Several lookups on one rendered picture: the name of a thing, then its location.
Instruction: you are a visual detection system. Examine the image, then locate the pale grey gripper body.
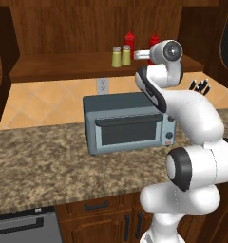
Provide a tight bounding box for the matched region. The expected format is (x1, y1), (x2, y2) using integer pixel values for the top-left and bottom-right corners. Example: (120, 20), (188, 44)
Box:
(133, 48), (152, 62)

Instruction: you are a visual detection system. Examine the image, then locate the yellow shaker with silver cap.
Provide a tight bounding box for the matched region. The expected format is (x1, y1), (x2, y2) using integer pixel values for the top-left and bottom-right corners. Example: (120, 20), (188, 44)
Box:
(121, 44), (132, 66)
(111, 46), (123, 68)

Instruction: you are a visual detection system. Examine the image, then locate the red condiment bottle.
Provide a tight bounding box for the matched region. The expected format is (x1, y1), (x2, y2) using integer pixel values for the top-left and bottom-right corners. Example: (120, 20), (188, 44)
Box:
(148, 30), (162, 66)
(123, 29), (136, 61)

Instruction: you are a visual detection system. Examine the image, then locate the grey toaster oven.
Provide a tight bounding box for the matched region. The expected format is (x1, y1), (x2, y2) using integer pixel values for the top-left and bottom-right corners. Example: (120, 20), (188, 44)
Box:
(83, 91), (178, 157)

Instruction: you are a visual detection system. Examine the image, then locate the toaster oven glass door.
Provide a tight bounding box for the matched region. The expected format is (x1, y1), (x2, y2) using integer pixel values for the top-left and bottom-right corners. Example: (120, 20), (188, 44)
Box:
(93, 113), (164, 148)

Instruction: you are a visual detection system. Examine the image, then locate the wooden drawer front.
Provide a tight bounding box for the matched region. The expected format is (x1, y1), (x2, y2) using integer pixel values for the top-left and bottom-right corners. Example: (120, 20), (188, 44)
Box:
(66, 194), (123, 220)

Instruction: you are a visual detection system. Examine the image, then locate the wooden base cupboard door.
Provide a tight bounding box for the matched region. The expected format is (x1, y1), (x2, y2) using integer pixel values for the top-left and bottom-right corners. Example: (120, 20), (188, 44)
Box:
(59, 209), (133, 243)
(132, 207), (156, 243)

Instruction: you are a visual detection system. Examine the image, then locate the grey dishwasher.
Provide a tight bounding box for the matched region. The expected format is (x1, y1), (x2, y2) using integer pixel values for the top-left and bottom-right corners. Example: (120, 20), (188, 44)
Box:
(0, 206), (64, 243)

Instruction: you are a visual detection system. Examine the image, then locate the white wall outlet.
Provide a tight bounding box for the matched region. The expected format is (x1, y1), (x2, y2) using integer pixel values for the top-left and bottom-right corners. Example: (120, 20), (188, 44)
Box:
(96, 77), (110, 95)

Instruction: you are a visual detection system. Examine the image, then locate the dark toaster oven door handle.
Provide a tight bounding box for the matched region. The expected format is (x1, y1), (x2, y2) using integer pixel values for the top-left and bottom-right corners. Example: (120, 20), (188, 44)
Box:
(95, 114), (164, 128)

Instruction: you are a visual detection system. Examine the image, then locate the open wooden wall cabinet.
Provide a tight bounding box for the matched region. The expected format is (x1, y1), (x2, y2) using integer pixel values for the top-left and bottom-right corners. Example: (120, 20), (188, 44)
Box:
(0, 0), (228, 84)

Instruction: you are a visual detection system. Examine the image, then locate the black drawer handle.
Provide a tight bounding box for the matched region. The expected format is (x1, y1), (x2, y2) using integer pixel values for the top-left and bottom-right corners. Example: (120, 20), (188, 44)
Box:
(84, 200), (110, 212)

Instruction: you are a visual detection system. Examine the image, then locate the black cupboard door handle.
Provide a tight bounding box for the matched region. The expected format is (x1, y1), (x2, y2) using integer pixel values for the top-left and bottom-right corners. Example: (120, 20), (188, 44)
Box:
(135, 211), (143, 240)
(123, 214), (131, 242)

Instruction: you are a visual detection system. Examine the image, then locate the black dishwasher handle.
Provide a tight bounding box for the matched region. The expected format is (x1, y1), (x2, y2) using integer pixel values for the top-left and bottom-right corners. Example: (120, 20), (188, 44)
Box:
(0, 216), (45, 237)

